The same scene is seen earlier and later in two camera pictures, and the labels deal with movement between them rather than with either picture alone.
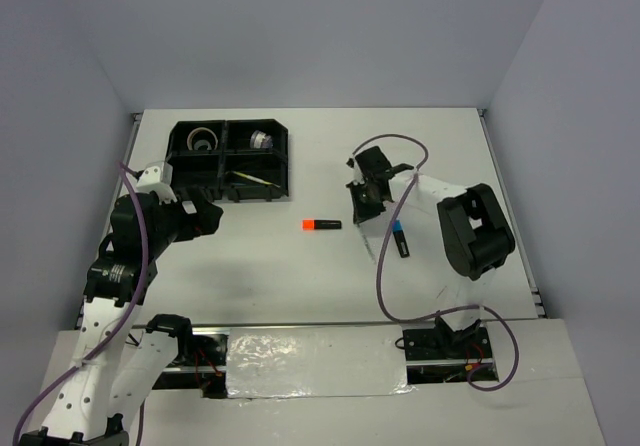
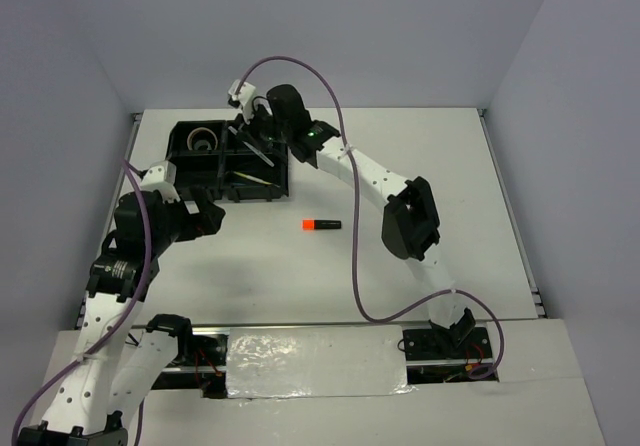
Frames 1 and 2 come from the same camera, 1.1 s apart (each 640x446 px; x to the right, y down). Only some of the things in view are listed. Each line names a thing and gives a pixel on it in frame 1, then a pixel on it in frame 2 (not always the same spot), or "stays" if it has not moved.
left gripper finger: [203, 217] stays
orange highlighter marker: [311, 224] stays
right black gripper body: [366, 204] -> [266, 131]
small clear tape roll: [202, 142] stays
